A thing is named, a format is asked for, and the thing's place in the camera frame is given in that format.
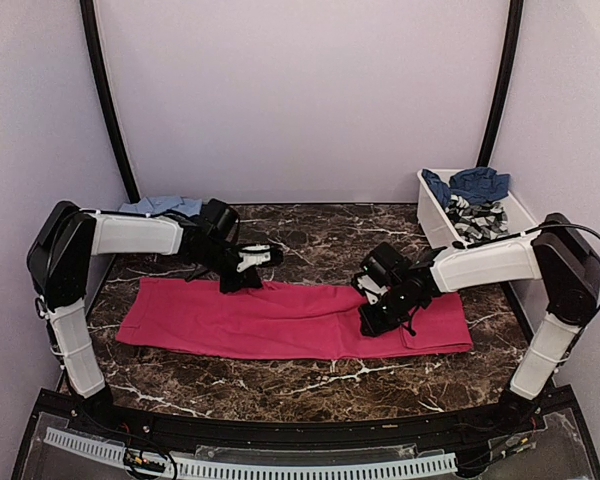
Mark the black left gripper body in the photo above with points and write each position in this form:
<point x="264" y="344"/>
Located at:
<point x="242" y="280"/>

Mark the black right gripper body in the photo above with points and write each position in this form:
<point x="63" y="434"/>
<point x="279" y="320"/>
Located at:
<point x="390" y="316"/>

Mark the pink trousers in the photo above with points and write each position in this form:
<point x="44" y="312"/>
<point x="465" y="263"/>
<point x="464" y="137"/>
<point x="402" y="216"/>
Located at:
<point x="280" y="322"/>

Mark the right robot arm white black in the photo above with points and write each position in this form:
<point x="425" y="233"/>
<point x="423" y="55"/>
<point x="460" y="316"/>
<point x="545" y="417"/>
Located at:
<point x="555" y="253"/>

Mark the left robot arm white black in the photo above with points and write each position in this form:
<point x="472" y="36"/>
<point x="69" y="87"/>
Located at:
<point x="60" y="256"/>

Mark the white plastic laundry bin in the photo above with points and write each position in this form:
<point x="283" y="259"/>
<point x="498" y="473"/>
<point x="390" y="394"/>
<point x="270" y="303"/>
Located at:
<point x="438" y="228"/>

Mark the folded light blue shirt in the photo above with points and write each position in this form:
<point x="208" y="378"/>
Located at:
<point x="159" y="205"/>

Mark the black white patterned garment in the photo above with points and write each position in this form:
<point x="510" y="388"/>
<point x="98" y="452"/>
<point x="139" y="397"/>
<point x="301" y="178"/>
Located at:
<point x="476" y="223"/>

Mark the dark blue garment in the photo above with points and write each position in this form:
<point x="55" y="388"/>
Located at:
<point x="476" y="186"/>

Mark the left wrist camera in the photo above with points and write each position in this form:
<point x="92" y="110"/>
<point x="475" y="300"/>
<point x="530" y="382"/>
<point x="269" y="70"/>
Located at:
<point x="259" y="255"/>

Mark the black front rail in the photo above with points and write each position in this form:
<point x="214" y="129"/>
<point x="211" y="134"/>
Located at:
<point x="466" y="429"/>

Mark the white slotted cable duct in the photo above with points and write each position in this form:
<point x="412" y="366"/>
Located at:
<point x="222" y="463"/>

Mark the left black corner post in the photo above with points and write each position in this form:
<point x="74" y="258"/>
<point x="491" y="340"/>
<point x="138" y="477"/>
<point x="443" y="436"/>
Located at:
<point x="104" y="93"/>

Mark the black corner post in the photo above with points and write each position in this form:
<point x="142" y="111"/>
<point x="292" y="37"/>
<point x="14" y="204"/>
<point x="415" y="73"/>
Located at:
<point x="506" y="64"/>
<point x="104" y="93"/>

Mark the right black corner post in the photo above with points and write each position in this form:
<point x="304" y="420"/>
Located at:
<point x="506" y="64"/>

